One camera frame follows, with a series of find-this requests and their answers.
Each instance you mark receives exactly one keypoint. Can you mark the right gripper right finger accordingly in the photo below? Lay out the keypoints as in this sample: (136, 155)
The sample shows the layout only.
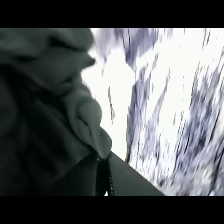
(128, 181)

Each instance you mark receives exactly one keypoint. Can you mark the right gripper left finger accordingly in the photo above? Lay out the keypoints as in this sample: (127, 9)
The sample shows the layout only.
(81, 181)

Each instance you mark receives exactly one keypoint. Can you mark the dark grey garment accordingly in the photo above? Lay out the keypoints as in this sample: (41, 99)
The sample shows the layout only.
(43, 100)

